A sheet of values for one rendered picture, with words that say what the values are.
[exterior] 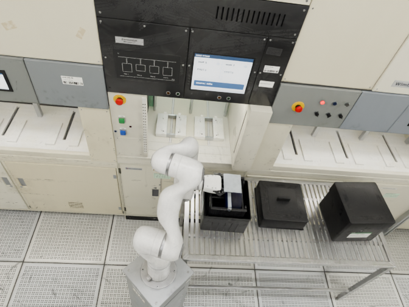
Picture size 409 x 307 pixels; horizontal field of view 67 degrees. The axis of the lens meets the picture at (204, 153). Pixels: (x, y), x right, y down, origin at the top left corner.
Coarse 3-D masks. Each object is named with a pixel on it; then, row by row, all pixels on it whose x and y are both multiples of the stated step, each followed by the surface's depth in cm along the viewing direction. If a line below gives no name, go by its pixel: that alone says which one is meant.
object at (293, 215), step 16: (256, 192) 207; (272, 192) 200; (288, 192) 202; (256, 208) 203; (272, 208) 192; (288, 208) 194; (304, 208) 196; (272, 224) 192; (288, 224) 192; (304, 224) 192
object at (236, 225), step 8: (248, 192) 189; (216, 200) 200; (248, 200) 187; (248, 208) 185; (200, 216) 193; (208, 216) 176; (248, 216) 183; (200, 224) 188; (208, 224) 183; (216, 224) 183; (224, 224) 182; (232, 224) 182; (240, 224) 182; (240, 232) 190
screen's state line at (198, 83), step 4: (196, 80) 157; (200, 80) 157; (196, 84) 158; (200, 84) 158; (204, 84) 158; (208, 84) 158; (212, 84) 158; (216, 84) 158; (220, 84) 158; (224, 84) 158; (228, 84) 159; (232, 84) 159; (236, 84) 159; (232, 88) 161; (236, 88) 161; (240, 88) 161
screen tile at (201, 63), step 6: (198, 60) 148; (204, 60) 148; (210, 60) 148; (198, 66) 150; (204, 66) 150; (210, 66) 150; (216, 66) 150; (198, 72) 153; (204, 72) 153; (210, 72) 153; (216, 72) 153; (198, 78) 155; (204, 78) 155; (210, 78) 155; (216, 78) 156
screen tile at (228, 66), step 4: (228, 64) 149; (232, 64) 149; (236, 64) 149; (240, 64) 149; (244, 64) 149; (248, 64) 149; (224, 68) 151; (228, 68) 151; (232, 68) 151; (236, 68) 151; (240, 68) 151; (244, 68) 151; (248, 68) 151; (240, 72) 153; (244, 72) 153; (224, 76) 155; (228, 76) 155; (232, 76) 155; (236, 76) 155; (240, 76) 155; (244, 76) 155; (224, 80) 157; (228, 80) 157; (232, 80) 157; (236, 80) 157; (240, 80) 157; (244, 80) 157
